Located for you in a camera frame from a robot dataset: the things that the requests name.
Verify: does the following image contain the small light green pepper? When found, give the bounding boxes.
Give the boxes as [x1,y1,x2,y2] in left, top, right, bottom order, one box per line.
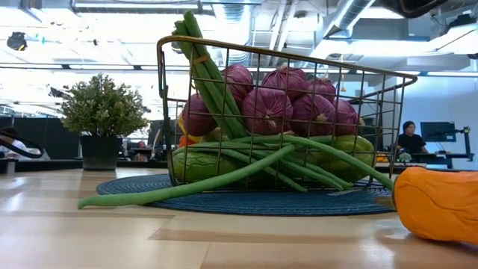
[203,126,229,143]

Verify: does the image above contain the purple grape string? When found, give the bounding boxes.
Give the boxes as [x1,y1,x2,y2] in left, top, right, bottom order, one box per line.
[181,63,365,137]

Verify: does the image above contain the orange carrot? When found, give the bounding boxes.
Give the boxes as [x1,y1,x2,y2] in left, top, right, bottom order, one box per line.
[178,134,197,149]

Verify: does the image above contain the green long beans bundle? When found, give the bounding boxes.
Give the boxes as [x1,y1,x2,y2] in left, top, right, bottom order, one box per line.
[77,10,396,210]

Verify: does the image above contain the gold wire basket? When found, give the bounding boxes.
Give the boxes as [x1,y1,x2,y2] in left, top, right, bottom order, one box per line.
[156,35,418,190]

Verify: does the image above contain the light green chayote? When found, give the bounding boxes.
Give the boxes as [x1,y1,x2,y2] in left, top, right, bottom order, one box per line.
[291,134,375,184]

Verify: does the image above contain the dark blue round plate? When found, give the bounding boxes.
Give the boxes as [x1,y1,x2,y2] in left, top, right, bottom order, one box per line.
[96,173,395,217]

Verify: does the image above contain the small potted green plant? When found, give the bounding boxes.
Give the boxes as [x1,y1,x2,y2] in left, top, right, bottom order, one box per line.
[59,72,150,172]

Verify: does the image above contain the person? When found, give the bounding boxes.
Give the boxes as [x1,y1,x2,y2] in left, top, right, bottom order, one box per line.
[0,126,52,161]
[397,120,430,155]

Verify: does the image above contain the black computer monitor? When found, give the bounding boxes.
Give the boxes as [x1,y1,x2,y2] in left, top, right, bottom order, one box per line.
[420,121,457,143]

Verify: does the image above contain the dark office desk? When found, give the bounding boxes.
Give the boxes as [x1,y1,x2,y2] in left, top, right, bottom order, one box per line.
[412,151,476,170]

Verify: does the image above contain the orange chili pepper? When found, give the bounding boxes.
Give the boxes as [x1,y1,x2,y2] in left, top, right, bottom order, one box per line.
[391,167,478,247]

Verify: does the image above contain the black ceiling device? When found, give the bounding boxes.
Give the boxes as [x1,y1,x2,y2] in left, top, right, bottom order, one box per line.
[6,31,28,52]

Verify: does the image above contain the black aluminium table frame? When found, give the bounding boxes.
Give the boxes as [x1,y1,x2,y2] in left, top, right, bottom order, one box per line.
[0,158,449,175]

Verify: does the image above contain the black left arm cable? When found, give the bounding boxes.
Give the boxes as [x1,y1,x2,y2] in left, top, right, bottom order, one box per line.
[0,130,46,160]

